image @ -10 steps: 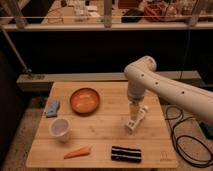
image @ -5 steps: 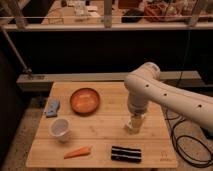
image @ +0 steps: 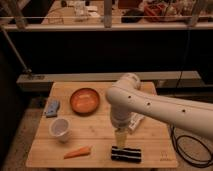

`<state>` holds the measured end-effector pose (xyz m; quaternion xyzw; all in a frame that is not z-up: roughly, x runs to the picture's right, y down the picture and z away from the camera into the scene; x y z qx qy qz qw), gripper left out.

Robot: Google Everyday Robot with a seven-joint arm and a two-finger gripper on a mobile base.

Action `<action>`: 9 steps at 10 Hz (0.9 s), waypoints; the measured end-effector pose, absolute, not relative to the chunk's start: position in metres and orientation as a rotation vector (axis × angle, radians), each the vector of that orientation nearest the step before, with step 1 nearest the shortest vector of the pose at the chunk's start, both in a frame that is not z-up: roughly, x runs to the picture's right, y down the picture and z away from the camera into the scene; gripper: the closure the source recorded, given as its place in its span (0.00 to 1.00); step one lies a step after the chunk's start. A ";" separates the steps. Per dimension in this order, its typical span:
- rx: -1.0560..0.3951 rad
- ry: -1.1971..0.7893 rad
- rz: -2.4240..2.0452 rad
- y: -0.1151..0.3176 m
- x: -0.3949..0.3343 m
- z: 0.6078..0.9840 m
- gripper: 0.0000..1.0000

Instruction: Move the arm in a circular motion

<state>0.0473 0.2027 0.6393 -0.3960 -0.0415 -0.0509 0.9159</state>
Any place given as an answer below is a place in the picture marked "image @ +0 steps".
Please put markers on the upper wooden shelf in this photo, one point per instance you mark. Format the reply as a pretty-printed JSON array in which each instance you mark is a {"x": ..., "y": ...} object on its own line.
[{"x": 105, "y": 15}]

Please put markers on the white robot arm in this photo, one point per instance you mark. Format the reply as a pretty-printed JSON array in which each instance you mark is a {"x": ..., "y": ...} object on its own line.
[{"x": 125, "y": 98}]

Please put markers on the diagonal metal strut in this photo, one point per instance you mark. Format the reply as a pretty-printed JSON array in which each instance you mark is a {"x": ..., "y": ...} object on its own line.
[{"x": 26, "y": 69}]

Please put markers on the white plastic bottle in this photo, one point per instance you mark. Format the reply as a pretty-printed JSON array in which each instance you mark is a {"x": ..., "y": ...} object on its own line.
[{"x": 136, "y": 119}]

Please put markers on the white paper cup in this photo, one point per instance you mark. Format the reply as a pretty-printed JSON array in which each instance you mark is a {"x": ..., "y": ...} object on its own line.
[{"x": 59, "y": 128}]

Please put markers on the wooden bamboo board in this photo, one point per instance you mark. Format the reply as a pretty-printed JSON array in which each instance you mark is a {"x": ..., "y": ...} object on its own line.
[{"x": 96, "y": 131}]

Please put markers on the orange carrot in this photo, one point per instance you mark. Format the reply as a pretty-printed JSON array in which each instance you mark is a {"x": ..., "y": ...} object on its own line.
[{"x": 79, "y": 152}]

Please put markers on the grey metal rail beam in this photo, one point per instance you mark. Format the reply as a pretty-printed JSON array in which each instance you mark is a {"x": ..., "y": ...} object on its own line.
[{"x": 165, "y": 79}]

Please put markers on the black white striped block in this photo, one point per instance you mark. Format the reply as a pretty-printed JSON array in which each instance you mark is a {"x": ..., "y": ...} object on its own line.
[{"x": 126, "y": 154}]

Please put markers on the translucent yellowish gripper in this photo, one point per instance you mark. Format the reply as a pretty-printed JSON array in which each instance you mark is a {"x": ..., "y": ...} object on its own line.
[{"x": 120, "y": 136}]

